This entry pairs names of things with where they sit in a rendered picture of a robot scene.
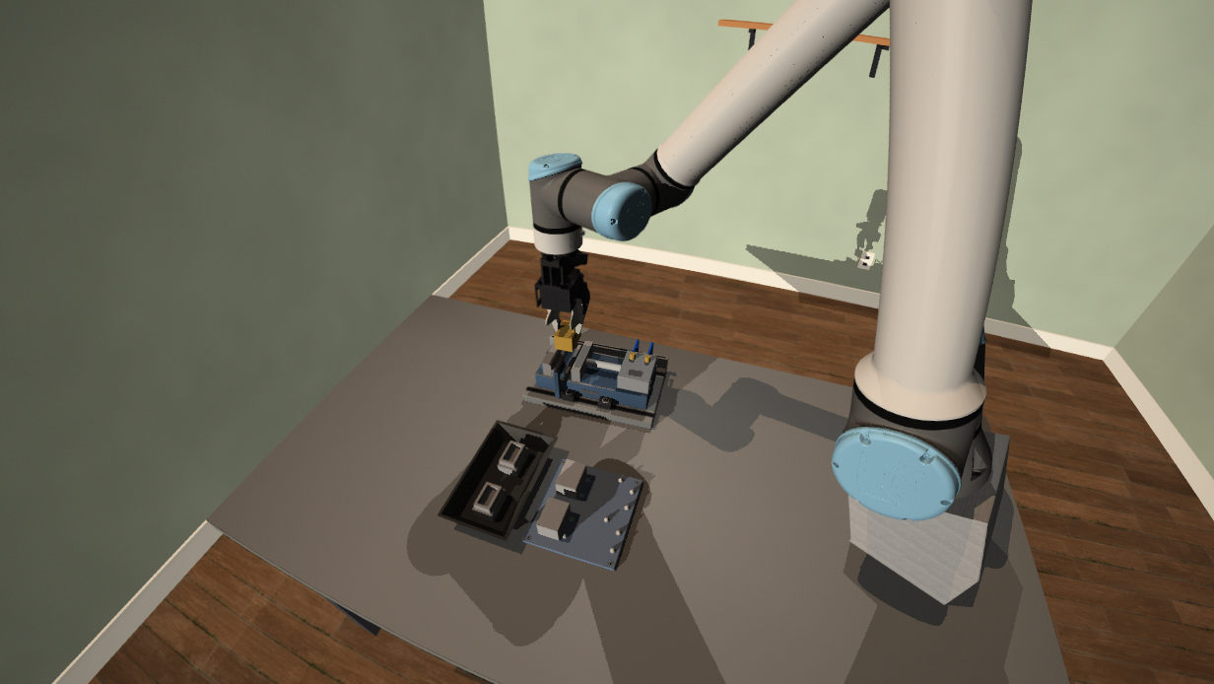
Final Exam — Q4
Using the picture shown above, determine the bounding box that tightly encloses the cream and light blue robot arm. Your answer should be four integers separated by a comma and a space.
528, 0, 1033, 520

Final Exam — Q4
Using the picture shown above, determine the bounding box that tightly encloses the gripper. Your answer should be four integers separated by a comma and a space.
534, 250, 590, 337

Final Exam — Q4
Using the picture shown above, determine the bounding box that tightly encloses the yellow rectangular block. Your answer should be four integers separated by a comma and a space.
554, 320, 582, 352

